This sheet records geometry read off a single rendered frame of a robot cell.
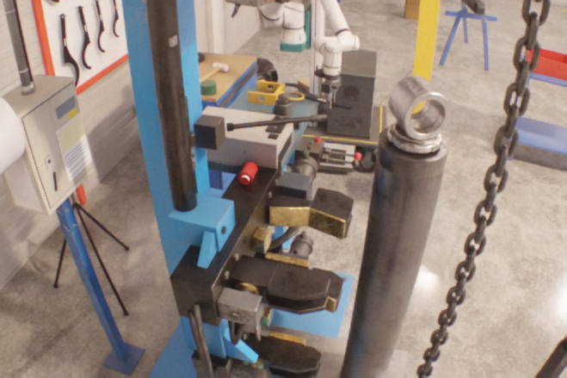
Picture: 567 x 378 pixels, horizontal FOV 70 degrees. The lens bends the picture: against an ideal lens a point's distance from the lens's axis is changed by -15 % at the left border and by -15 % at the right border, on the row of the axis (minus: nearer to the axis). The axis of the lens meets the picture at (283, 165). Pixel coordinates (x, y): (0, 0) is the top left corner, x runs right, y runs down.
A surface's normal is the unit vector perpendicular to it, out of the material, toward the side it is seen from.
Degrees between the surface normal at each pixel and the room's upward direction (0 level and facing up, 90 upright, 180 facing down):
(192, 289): 90
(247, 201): 0
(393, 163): 90
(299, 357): 0
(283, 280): 0
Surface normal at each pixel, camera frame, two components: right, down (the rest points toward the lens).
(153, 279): 0.00, -0.83
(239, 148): -0.29, 0.54
